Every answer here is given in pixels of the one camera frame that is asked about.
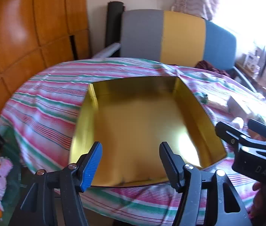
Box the white carton box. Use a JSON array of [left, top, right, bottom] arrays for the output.
[[227, 95, 253, 120]]

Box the striped tablecloth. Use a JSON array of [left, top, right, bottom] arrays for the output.
[[0, 57, 266, 222]]

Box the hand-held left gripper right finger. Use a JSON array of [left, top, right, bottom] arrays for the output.
[[159, 142, 252, 226]]

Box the square metal tin box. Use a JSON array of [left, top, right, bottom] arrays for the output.
[[69, 76, 228, 189]]

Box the grey yellow blue chair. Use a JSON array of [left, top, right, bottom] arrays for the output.
[[92, 9, 257, 92]]

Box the person's right hand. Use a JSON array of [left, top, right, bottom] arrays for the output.
[[248, 181, 266, 222]]

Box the black rolled mat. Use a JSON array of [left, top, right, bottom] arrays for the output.
[[105, 1, 125, 51]]

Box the white printed box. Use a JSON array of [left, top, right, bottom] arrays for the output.
[[244, 53, 259, 67]]

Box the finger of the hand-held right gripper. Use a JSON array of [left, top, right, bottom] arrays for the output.
[[215, 122, 266, 155], [248, 118, 266, 144]]

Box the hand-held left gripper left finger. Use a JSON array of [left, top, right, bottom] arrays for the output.
[[20, 141, 103, 226]]

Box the wooden side table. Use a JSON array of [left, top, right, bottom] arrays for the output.
[[235, 61, 266, 104]]

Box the dark red cloth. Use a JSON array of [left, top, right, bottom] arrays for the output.
[[195, 60, 230, 77]]

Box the wooden wardrobe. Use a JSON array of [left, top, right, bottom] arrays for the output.
[[0, 0, 91, 125]]

